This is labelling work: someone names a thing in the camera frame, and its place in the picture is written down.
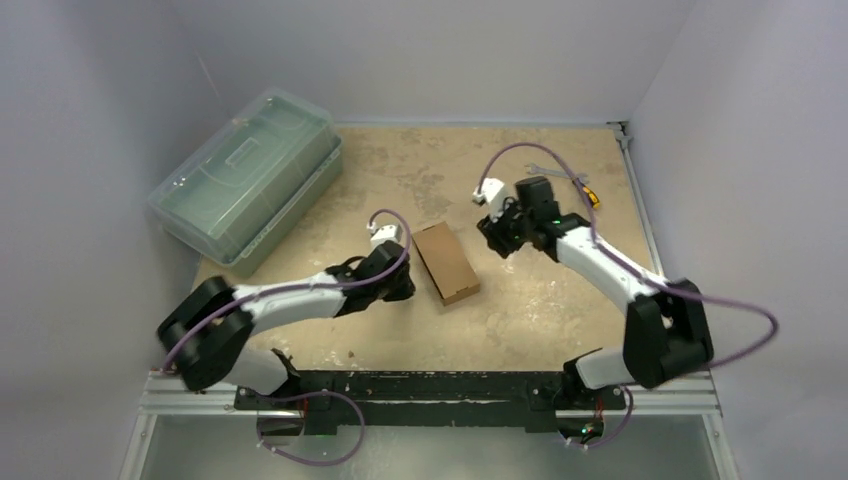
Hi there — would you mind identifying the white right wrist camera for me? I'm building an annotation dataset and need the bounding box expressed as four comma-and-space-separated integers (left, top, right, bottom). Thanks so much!
472, 177, 509, 223

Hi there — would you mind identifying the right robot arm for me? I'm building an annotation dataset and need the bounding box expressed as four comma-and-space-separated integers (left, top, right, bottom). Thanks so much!
473, 176, 714, 407

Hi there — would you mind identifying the aluminium frame rail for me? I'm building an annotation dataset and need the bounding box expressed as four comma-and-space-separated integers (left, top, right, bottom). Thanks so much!
119, 373, 322, 479

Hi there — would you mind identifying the silver wrench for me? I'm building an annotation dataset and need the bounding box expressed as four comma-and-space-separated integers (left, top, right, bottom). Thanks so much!
525, 163, 589, 184

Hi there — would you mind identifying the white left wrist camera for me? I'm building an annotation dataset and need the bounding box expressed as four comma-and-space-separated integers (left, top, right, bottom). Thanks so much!
367, 222, 403, 250

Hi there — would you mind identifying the clear plastic storage box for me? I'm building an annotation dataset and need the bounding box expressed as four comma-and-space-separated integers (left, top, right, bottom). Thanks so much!
148, 89, 343, 278

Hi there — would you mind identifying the yellow black screwdriver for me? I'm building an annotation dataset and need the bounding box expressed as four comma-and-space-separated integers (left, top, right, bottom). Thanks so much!
581, 185, 601, 210

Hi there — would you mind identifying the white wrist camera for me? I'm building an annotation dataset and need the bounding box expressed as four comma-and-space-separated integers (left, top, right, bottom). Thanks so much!
367, 222, 403, 250
472, 177, 509, 223

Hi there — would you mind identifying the brown cardboard box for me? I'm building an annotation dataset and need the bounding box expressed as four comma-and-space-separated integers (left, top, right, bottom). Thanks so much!
412, 222, 481, 306

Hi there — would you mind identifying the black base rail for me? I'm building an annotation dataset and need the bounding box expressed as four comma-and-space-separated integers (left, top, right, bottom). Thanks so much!
235, 368, 626, 439

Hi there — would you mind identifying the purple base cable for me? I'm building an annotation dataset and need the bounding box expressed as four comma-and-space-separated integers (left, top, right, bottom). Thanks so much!
254, 388, 368, 466

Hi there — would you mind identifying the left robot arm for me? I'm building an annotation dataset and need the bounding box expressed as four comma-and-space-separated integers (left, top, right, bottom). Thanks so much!
156, 240, 415, 409

